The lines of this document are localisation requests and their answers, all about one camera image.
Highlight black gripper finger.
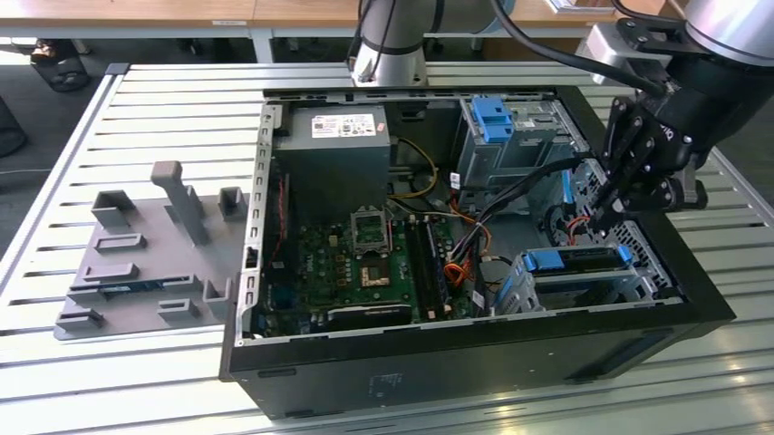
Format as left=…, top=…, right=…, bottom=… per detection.
left=613, top=166, right=710, bottom=219
left=596, top=96, right=662, bottom=234

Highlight black wire with tag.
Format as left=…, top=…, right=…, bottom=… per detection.
left=447, top=153, right=598, bottom=226

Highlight hard disk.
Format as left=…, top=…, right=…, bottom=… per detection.
left=522, top=244, right=636, bottom=276

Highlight black power wire bundle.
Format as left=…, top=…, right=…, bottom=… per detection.
left=446, top=160, right=582, bottom=273

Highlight metal disk bay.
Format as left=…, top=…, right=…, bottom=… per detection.
left=493, top=251, right=689, bottom=316

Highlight black RAM slot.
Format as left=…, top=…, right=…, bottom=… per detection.
left=407, top=216, right=426, bottom=321

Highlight metal drive cage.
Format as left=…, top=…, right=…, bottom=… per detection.
left=457, top=94, right=592, bottom=214

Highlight black RAM stick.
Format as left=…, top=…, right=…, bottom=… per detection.
left=422, top=216, right=453, bottom=318

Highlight metal socket cover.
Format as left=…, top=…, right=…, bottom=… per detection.
left=350, top=205, right=394, bottom=256

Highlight grey power supply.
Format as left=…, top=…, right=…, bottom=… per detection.
left=275, top=104, right=393, bottom=218

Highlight CPU socket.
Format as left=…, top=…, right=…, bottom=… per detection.
left=359, top=264, right=394, bottom=288

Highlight black PC case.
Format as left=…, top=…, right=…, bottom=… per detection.
left=218, top=84, right=738, bottom=421

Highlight black graphics card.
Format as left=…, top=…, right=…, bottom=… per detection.
left=326, top=304, right=417, bottom=331

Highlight green motherboard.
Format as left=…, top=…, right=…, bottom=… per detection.
left=265, top=206, right=485, bottom=336

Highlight wooden desk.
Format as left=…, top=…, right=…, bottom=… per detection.
left=0, top=0, right=271, bottom=63
left=253, top=0, right=625, bottom=63

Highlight grey parts rack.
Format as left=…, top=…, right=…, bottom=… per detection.
left=52, top=160, right=254, bottom=342

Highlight blue-green RAM stick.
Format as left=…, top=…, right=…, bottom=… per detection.
left=99, top=281, right=169, bottom=295

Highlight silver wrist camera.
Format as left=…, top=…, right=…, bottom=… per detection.
left=577, top=20, right=678, bottom=87

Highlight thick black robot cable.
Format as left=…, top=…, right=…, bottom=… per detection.
left=489, top=0, right=673, bottom=94

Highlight yellow wires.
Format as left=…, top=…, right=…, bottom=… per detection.
left=386, top=137, right=441, bottom=200

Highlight orange wires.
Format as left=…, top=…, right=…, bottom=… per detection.
left=443, top=261, right=481, bottom=288

